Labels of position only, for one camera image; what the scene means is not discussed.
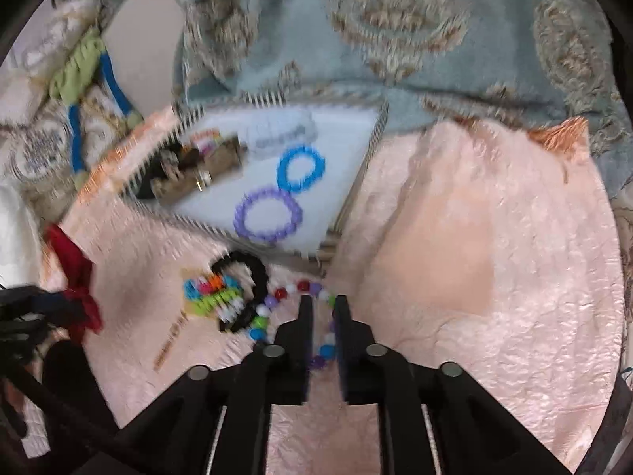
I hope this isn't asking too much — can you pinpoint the beige sofa back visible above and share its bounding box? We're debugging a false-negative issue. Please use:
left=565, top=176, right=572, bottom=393
left=101, top=0, right=191, bottom=116

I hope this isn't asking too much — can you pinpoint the multicoloured bead bracelet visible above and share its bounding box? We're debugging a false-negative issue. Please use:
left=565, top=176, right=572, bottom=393
left=250, top=279, right=342, bottom=372

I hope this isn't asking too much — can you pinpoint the purple bead bracelet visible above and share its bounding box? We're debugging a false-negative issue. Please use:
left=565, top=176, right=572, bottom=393
left=232, top=185, right=303, bottom=244

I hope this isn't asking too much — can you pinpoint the blue bead bracelet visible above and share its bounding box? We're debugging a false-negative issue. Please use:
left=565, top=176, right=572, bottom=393
left=276, top=144, right=327, bottom=191

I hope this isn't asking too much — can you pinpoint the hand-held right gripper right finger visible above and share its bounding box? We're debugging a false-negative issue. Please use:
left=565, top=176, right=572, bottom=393
left=332, top=295, right=574, bottom=475

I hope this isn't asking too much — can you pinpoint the white fluffy pillow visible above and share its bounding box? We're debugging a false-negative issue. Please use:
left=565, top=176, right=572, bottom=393
left=0, top=183, right=50, bottom=285

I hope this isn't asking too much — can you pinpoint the leopard print bow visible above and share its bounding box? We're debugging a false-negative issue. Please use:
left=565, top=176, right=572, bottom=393
left=151, top=136, right=248, bottom=206

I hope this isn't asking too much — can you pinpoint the teal damask fabric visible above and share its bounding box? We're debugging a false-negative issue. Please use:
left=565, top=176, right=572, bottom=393
left=168, top=0, right=633, bottom=199

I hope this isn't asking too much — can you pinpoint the striped cardboard tray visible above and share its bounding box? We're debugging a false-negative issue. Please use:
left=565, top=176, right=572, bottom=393
left=121, top=91, right=391, bottom=273

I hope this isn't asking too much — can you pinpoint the red velvet bow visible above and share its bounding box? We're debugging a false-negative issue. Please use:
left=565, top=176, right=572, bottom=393
left=44, top=225, right=102, bottom=342

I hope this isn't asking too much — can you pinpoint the cream striped bolster cushion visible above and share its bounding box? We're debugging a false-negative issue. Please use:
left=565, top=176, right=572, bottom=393
left=10, top=0, right=107, bottom=82

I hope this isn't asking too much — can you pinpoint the black bead bracelet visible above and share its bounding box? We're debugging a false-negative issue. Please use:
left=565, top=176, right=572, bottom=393
left=210, top=251, right=270, bottom=332

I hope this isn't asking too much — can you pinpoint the floral embroidered cushion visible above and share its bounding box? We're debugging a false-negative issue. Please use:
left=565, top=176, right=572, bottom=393
left=0, top=82, right=129, bottom=209

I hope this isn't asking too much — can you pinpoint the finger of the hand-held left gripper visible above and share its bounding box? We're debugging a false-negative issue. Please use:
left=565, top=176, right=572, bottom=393
left=0, top=285, right=82, bottom=321
left=0, top=315, right=50, bottom=343

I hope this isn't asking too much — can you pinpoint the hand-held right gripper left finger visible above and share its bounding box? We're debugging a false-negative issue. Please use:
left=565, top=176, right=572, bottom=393
left=119, top=295, right=315, bottom=475

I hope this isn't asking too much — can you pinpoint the peach textured blanket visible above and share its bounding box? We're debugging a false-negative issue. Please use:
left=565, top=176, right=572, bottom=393
left=30, top=109, right=624, bottom=475

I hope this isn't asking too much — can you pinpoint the green and blue plush toy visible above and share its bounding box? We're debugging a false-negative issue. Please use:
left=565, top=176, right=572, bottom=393
left=49, top=27, right=146, bottom=191

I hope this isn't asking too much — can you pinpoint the rainbow bead bracelet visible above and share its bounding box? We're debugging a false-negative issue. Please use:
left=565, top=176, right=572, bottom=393
left=193, top=129, right=223, bottom=152

